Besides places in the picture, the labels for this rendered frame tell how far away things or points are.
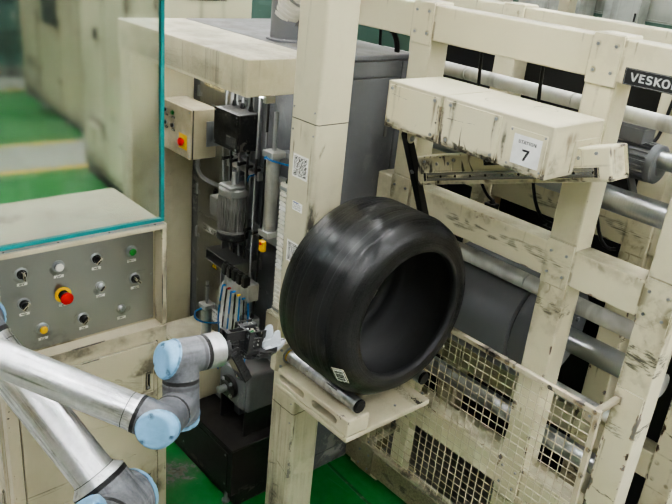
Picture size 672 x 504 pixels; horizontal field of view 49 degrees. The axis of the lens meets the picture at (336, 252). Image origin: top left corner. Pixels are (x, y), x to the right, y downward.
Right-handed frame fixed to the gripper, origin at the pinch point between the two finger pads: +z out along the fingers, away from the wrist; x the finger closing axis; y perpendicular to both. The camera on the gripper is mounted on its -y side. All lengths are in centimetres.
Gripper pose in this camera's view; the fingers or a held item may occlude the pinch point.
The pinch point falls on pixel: (280, 343)
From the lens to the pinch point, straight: 204.4
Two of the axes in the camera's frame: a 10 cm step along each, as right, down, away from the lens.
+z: 7.4, -0.8, 6.7
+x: -6.5, -3.6, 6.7
